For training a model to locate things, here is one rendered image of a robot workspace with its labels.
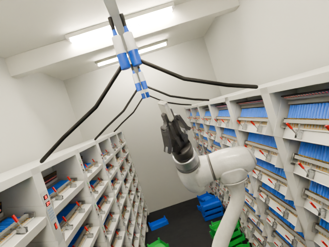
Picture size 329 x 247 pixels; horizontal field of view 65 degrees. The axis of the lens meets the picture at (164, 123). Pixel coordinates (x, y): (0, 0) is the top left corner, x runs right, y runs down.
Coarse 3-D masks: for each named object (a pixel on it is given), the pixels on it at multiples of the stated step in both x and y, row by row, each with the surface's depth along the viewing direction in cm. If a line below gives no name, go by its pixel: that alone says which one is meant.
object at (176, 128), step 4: (172, 120) 83; (176, 120) 82; (172, 124) 83; (176, 124) 82; (176, 128) 83; (180, 128) 84; (176, 132) 85; (180, 132) 85; (184, 136) 86; (184, 140) 86
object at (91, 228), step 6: (84, 222) 199; (90, 222) 200; (96, 222) 200; (84, 228) 191; (90, 228) 194; (96, 228) 196; (78, 234) 182; (84, 234) 182; (90, 234) 181; (96, 234) 189; (72, 240) 174; (78, 240) 173; (84, 240) 176; (90, 240) 177; (72, 246) 154; (78, 246) 170; (84, 246) 169; (90, 246) 171
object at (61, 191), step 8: (48, 176) 179; (56, 176) 194; (64, 176) 198; (72, 176) 198; (80, 176) 198; (48, 184) 178; (56, 184) 182; (64, 184) 179; (72, 184) 179; (80, 184) 188; (48, 192) 164; (56, 192) 153; (64, 192) 169; (72, 192) 170; (56, 200) 152; (64, 200) 154; (56, 208) 142
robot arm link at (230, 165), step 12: (216, 156) 94; (228, 156) 92; (240, 156) 91; (252, 156) 92; (216, 168) 92; (228, 168) 92; (240, 168) 91; (252, 168) 93; (228, 180) 93; (240, 180) 92; (240, 192) 95; (228, 204) 99; (240, 204) 96; (228, 216) 97; (228, 228) 97; (216, 240) 99; (228, 240) 98
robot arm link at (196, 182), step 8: (200, 160) 95; (208, 160) 94; (200, 168) 93; (208, 168) 93; (184, 176) 94; (192, 176) 93; (200, 176) 93; (208, 176) 93; (184, 184) 97; (192, 184) 95; (200, 184) 95; (192, 192) 101; (200, 192) 101
